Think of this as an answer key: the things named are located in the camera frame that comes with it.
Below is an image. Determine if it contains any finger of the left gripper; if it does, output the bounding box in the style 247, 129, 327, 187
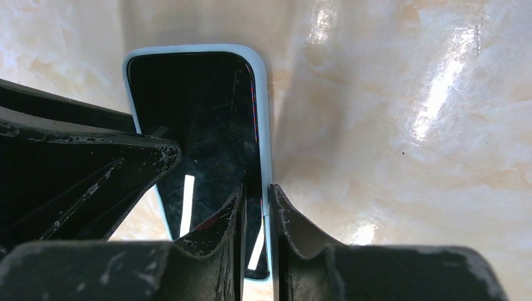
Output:
1, 80, 182, 254

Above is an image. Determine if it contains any black phone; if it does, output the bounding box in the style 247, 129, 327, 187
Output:
127, 51, 270, 280

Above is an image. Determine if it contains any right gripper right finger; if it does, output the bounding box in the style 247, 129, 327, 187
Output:
269, 184, 507, 300

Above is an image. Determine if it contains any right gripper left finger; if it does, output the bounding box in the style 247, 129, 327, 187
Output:
1, 186, 247, 300

